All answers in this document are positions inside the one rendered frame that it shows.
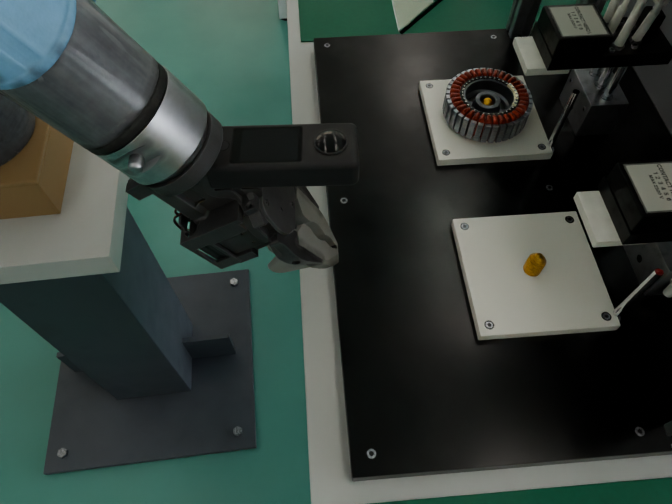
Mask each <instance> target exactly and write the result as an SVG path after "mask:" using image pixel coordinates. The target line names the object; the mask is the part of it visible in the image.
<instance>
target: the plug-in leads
mask: <svg viewBox="0 0 672 504"><path fill-rule="evenodd" d="M629 1H630V0H624V1H623V3H622V4H621V5H620V6H619V7H618V5H619V2H620V0H611V1H610V3H609V6H608V8H607V10H606V13H605V15H604V17H603V19H604V20H605V22H606V24H607V26H608V28H609V29H610V31H611V33H612V35H613V36H615V34H616V29H617V27H618V25H619V24H620V22H621V20H622V18H623V16H624V14H625V12H626V11H627V6H628V4H629ZM646 2H647V0H637V2H636V4H635V6H634V8H633V9H632V11H631V13H630V15H629V17H628V19H627V21H626V22H625V23H623V25H622V27H623V28H622V29H621V31H620V33H619V35H618V37H617V38H616V40H615V41H614V42H612V44H611V46H612V47H613V48H615V50H618V51H621V50H622V49H624V47H625V42H626V40H627V38H628V36H629V35H630V33H631V31H632V30H634V29H635V28H636V25H635V24H636V22H637V20H638V18H639V21H640V22H641V25H640V26H639V28H638V29H637V30H636V32H635V33H634V35H633V36H631V37H630V38H629V42H630V43H631V44H632V43H637V44H641V43H642V41H643V39H642V38H643V37H644V35H645V34H646V32H647V31H648V30H651V29H659V28H660V26H661V24H662V23H663V21H664V19H665V17H666V15H665V14H664V12H663V11H662V9H661V8H662V6H665V5H667V4H668V3H669V0H653V2H654V3H655V5H654V6H646V7H645V8H644V6H645V4H646ZM617 7H618V9H617ZM643 8H644V9H643ZM642 10H643V11H642ZM641 12H642V13H641ZM640 14H641V15H640ZM639 16H640V17H639Z"/></svg>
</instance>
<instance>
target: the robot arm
mask: <svg viewBox="0 0 672 504"><path fill-rule="evenodd" d="M35 116H36V117H38V118H39V119H41V120H42V121H44V122H45V123H47V124H49V125H50V126H52V127H53V128H55V129H56V130H58V131H59V132H61V133H62V134H64V135H65V136H67V137H68V138H70V139H71V140H73V141H74V142H76V143H77V144H79V145H80V146H82V147H83V148H85V149H87V150H88V151H90V152H91V153H93V154H95V155H96V156H98V157H99V158H101V159H102V160H104V161H105V162H107V163H108V164H110V165H111V166H113V167H114V168H116V169H117V170H119V171H121V172H122V173H124V174H125V175H127V176H128V177H130V179H129V180H128V183H127V186H126V191H125V192H126V193H128V194H130V195H131V196H133V197H134V198H136V199H137V200H139V201H140V200H142V199H144V198H146V197H148V196H150V195H152V194H153V195H155V196H156V197H158V198H159V199H161V200H163V201H164V202H166V203H167V204H169V205H170V206H172V207H173V208H175V210H174V213H175V214H176V216H174V218H173V222H174V224H175V225H176V226H177V227H178V228H179V229H180V230H181V238H180V245H181V246H183V247H185V248H187V249H188V250H190V251H192V252H193V253H195V254H197V255H198V256H200V257H202V258H203V259H205V260H207V261H208V262H210V263H212V264H213V265H215V266H217V267H218V268H220V269H224V268H226V267H229V266H231V265H234V264H237V263H242V262H245V261H248V260H250V259H253V258H255V257H258V249H260V248H263V247H265V246H267V247H268V249H269V250H270V251H271V252H272V253H274V254H275V257H274V258H273V259H272V260H271V261H270V262H269V263H268V268H269V269H270V270H271V271H273V272H276V273H284V272H289V271H294V270H299V269H304V268H309V267H311V268H318V269H325V268H329V267H332V266H334V265H336V264H337V263H338V262H339V254H338V243H337V241H336V239H335V237H334V235H333V233H332V231H331V229H330V227H329V225H328V223H327V221H326V219H325V217H324V216H323V214H322V213H321V211H320V210H319V206H318V204H317V203H316V201H315V200H314V198H313V197H312V195H311V194H310V192H309V191H308V189H307V188H306V186H342V185H354V184H356V183H357V182H358V180H359V146H358V130H357V127H356V126H355V125H354V124H353V123H325V124H288V125H250V126H222V125H221V123H220V122H219V121H218V120H217V119H216V118H215V117H214V116H213V115H212V114H211V113H210V112H208V111H207V109H206V106H205V104H204V103H203V102H202V101H201V100H200V99H199V98H198V97H197V96H196V95H195V94H194V93H193V92H191V91H190V90H189V89H188V88H187V87H186V86H185V85H184V84H183V83H182V82H181V81H180V80H178V79H177V78H176V77H175V76H174V75H173V74H172V73H171V72H170V71H169V70H168V69H167V68H165V67H164V66H162V65H161V64H159V63H158V62H157V61H156V60H155V58H153V57H152V56H151V55H150V54H149V53H148V52H147V51H146V50H145V49H144V48H142V47H141V46H140V45H139V44H138V43H137V42H136V41H135V40H134V39H133V38H132V37H130V36H129V35H128V34H127V33H126V32H125V31H124V30H123V29H122V28H121V27H120V26H118V25H117V24H116V23H115V22H114V21H113V20H112V19H111V18H110V17H109V16H108V15H107V14H106V13H105V12H104V11H103V10H101V9H100V8H99V7H98V6H97V5H96V0H0V166H2V165H4V164H5V163H7V162H8V161H10V160H11V159H12V158H14V157H15V156H16V155H17V154H18V153H19V152H20V151H21V150H22V149H23V148H24V147H25V146H26V144H27V143H28V141H29V140H30V138H31V136H32V134H33V132H34V128H35ZM177 210H178V211H179V212H180V213H177V212H176V211H177ZM177 217H179V222H178V223H177V222H176V220H175V219H176V218H177ZM189 219H190V220H189ZM188 221H189V222H190V229H187V226H188ZM187 230H189V231H187ZM188 235H189V237H188ZM199 249H200V250H202V251H204V252H205V253H207V254H208V255H207V254H205V253H204V252H202V251H200V250H199ZM209 255H210V256H212V257H213V258H212V257H210V256H209ZM214 258H215V259H217V260H215V259H214Z"/></svg>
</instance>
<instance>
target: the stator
mask: <svg viewBox="0 0 672 504"><path fill-rule="evenodd" d="M499 71H500V70H498V69H494V72H493V68H487V69H486V68H480V69H479V68H474V69H473V70H472V69H469V70H467V71H463V72H461V74H460V73H459V74H457V75H456V77H453V78H452V80H450V82H449V84H448V86H447V89H446V93H445V98H444V102H443V107H442V109H443V110H442V111H443V114H444V118H445V119H446V122H447V123H448V124H450V125H449V126H450V127H451V128H452V129H453V128H454V131H455V132H457V133H459V132H460V135H462V136H466V138H468V139H471V138H472V137H473V136H474V138H473V140H474V141H479V138H480V142H484V143H486V141H488V143H493V142H494V141H495V143H497V142H501V140H502V141H506V140H508V139H511V138H513V137H514V136H516V135H518V134H519V133H520V132H521V131H522V129H523V128H524V126H525V124H526V121H527V119H528V117H529V114H530V112H531V109H532V106H533V105H532V104H533V99H532V95H531V92H530V90H529V89H528V87H527V86H526V85H523V84H524V83H523V82H522V81H521V80H519V79H518V78H517V77H514V76H513V75H512V74H510V73H508V74H506V73H507V72H505V71H501V72H500V74H499ZM527 89H528V90H527ZM475 96H476V97H475ZM472 97H475V100H474V101H469V100H468V99H470V98H472ZM485 98H491V100H492V101H493V103H494V105H491V106H488V105H484V104H483V103H481V100H483V99H485ZM500 103H502V104H503V105H504V107H505V109H501V108H500Z"/></svg>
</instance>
